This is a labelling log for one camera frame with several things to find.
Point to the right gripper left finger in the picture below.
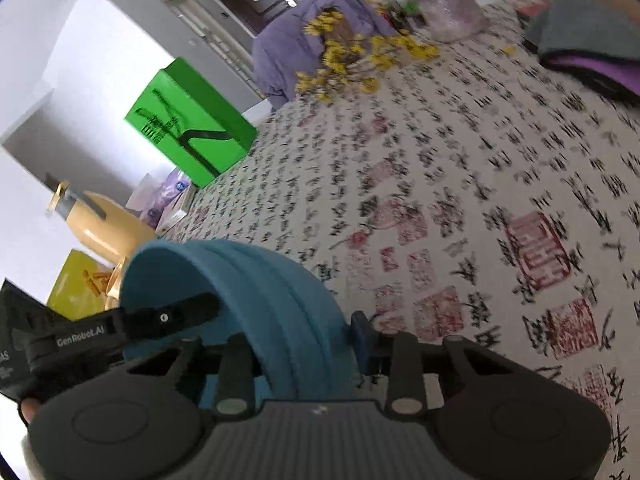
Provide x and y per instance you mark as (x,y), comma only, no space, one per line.
(235,389)

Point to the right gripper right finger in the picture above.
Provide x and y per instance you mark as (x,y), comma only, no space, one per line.
(396,357)

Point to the blue bowl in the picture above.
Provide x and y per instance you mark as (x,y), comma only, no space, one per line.
(162,273)
(261,266)
(316,331)

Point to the left hand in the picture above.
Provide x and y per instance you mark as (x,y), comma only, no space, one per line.
(28,409)

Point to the yellow snack packet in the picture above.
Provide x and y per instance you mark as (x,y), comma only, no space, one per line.
(81,288)

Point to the yellow mug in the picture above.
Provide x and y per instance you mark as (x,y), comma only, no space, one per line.
(114,285)

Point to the yellow thermos jug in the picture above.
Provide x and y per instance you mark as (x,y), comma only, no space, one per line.
(100,224)

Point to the calligraphy print tablecloth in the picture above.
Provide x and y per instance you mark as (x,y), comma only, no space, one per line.
(477,194)

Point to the purple tissue pack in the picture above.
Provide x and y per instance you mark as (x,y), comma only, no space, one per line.
(152,196)

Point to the green paper bag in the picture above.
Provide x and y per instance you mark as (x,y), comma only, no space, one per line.
(191,123)

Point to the yellow flower branch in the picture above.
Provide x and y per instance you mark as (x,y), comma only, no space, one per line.
(352,62)

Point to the chair with purple blanket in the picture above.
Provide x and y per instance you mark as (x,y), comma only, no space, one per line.
(282,49)

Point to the grey purple folded cloth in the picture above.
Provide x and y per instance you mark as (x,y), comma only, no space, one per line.
(588,40)

